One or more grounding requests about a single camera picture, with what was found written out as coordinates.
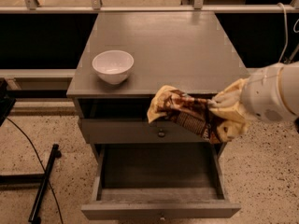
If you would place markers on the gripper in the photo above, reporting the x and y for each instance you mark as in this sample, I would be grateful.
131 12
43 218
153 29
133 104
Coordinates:
263 92

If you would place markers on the brown chip bag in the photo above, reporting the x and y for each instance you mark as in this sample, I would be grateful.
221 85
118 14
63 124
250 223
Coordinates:
215 125

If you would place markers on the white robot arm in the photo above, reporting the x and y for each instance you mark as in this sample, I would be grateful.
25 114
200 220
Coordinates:
269 94

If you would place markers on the round metal drawer knob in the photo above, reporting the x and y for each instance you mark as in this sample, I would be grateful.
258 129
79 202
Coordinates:
161 133

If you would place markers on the grey wooden drawer cabinet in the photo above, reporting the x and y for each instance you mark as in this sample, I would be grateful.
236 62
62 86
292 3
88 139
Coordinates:
187 50

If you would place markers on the open grey bottom drawer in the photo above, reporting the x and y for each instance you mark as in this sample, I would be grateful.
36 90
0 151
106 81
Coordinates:
164 181

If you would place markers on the grey middle drawer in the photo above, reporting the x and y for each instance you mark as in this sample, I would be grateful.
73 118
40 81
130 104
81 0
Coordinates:
134 131

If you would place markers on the white ceramic bowl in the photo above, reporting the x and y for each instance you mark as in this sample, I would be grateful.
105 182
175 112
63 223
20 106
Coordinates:
113 66

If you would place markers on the black floor stand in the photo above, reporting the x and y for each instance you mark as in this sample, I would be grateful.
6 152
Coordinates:
42 180

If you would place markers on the metal railing frame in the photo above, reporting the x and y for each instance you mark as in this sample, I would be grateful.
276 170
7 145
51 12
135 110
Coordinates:
93 3

